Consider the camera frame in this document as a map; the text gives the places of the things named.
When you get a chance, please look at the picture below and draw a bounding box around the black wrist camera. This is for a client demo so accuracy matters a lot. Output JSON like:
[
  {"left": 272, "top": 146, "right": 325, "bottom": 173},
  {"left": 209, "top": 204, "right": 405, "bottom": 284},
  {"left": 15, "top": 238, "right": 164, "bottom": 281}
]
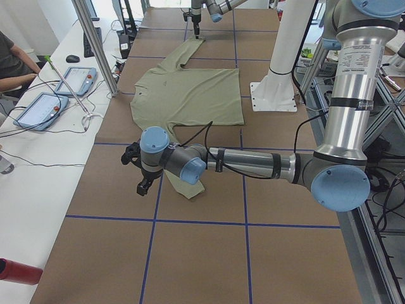
[{"left": 121, "top": 142, "right": 140, "bottom": 167}]

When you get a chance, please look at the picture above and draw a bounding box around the far blue teach pendant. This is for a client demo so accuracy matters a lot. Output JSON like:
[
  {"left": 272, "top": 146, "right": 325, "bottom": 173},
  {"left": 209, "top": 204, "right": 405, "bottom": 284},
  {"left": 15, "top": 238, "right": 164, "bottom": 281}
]
[{"left": 64, "top": 66, "right": 97, "bottom": 97}]

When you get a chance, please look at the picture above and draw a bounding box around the aluminium frame post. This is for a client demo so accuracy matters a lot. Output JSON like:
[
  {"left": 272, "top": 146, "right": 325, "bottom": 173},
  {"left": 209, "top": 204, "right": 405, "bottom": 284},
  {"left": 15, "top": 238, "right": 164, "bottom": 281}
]
[{"left": 72, "top": 0, "right": 118, "bottom": 97}]

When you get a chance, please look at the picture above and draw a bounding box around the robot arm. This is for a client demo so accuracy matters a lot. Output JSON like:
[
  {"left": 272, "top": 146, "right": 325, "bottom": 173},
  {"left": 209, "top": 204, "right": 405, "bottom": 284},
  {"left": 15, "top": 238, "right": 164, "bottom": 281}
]
[
  {"left": 135, "top": 1, "right": 404, "bottom": 212},
  {"left": 183, "top": 0, "right": 246, "bottom": 39}
]

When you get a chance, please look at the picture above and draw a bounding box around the black computer mouse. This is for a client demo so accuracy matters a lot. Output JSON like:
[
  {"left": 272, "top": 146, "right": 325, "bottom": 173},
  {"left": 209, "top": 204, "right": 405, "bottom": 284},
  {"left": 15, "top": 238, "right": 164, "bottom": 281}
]
[{"left": 65, "top": 54, "right": 80, "bottom": 63}]

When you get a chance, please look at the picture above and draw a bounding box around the blue teach pendant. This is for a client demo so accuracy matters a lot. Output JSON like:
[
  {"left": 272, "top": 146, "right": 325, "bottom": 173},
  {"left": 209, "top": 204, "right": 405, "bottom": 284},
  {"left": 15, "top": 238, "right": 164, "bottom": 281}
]
[
  {"left": 64, "top": 66, "right": 97, "bottom": 97},
  {"left": 13, "top": 92, "right": 69, "bottom": 131}
]

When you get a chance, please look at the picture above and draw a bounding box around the olive green long-sleeve shirt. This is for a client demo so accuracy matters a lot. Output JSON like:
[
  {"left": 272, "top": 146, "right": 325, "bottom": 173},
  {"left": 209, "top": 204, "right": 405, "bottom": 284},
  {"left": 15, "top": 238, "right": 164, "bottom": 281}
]
[{"left": 130, "top": 37, "right": 246, "bottom": 200}]

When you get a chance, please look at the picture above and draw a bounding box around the near blue teach pendant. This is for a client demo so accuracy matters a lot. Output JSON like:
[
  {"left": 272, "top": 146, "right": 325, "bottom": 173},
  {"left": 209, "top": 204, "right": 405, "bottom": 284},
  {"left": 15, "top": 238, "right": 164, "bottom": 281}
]
[{"left": 13, "top": 92, "right": 69, "bottom": 131}]

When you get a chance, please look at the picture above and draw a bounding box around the seated person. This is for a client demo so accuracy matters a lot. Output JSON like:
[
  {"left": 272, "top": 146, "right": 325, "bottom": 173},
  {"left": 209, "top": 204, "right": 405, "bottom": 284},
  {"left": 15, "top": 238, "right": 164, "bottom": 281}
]
[{"left": 1, "top": 32, "right": 44, "bottom": 98}]

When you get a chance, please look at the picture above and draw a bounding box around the black keyboard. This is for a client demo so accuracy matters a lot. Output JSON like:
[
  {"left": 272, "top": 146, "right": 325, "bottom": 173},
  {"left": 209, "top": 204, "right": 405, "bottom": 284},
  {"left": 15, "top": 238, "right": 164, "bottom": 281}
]
[{"left": 83, "top": 27, "right": 103, "bottom": 58}]

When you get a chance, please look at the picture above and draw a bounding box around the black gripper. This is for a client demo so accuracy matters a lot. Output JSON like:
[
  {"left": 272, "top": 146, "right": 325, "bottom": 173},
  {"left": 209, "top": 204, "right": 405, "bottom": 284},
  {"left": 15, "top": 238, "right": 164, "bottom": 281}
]
[
  {"left": 137, "top": 168, "right": 162, "bottom": 196},
  {"left": 191, "top": 13, "right": 201, "bottom": 39}
]

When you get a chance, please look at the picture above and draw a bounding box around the metal grabber stick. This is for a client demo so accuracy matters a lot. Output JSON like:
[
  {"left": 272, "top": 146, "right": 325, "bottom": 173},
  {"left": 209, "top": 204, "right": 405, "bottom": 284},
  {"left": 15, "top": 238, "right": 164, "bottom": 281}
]
[{"left": 45, "top": 56, "right": 103, "bottom": 131}]

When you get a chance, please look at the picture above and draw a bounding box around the red bottle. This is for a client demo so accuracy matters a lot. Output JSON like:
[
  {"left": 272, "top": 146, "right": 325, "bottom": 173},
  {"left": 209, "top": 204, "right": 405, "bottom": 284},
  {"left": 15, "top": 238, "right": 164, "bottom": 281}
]
[{"left": 1, "top": 258, "right": 43, "bottom": 285}]

